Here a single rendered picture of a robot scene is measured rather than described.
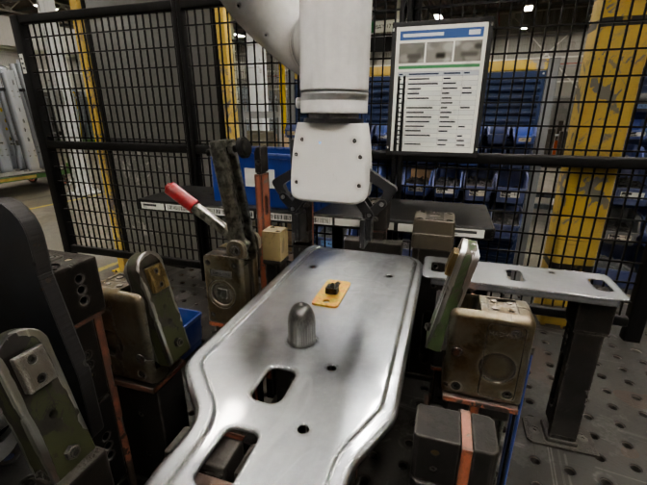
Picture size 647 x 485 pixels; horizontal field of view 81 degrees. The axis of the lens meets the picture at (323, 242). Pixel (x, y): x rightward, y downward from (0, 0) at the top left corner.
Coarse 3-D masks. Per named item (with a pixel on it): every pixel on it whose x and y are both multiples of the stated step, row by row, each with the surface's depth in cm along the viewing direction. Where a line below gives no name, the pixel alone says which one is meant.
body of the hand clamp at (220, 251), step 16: (208, 256) 57; (224, 256) 56; (256, 256) 60; (208, 272) 58; (224, 272) 57; (240, 272) 56; (256, 272) 61; (208, 288) 59; (224, 288) 58; (240, 288) 57; (256, 288) 61; (208, 304) 60; (224, 304) 59; (240, 304) 58; (224, 320) 60; (240, 432) 67
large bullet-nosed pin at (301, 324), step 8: (296, 304) 43; (304, 304) 43; (296, 312) 42; (304, 312) 42; (312, 312) 43; (288, 320) 43; (296, 320) 42; (304, 320) 42; (312, 320) 42; (288, 328) 43; (296, 328) 42; (304, 328) 42; (312, 328) 43; (288, 336) 44; (296, 336) 42; (304, 336) 42; (312, 336) 43; (296, 344) 43; (304, 344) 43; (312, 344) 43
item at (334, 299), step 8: (328, 280) 59; (336, 280) 59; (328, 288) 55; (336, 288) 55; (344, 288) 57; (320, 296) 54; (328, 296) 54; (336, 296) 54; (312, 304) 52; (320, 304) 52; (328, 304) 52; (336, 304) 52
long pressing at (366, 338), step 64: (320, 256) 70; (384, 256) 70; (256, 320) 48; (320, 320) 48; (384, 320) 48; (192, 384) 37; (256, 384) 37; (320, 384) 37; (384, 384) 37; (192, 448) 30; (256, 448) 30; (320, 448) 30
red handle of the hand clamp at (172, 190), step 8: (168, 184) 58; (176, 184) 58; (168, 192) 58; (176, 192) 57; (184, 192) 58; (176, 200) 58; (184, 200) 57; (192, 200) 57; (192, 208) 58; (200, 208) 57; (200, 216) 57; (208, 216) 57; (216, 216) 58; (208, 224) 58; (216, 224) 57; (224, 224) 58; (224, 232) 57
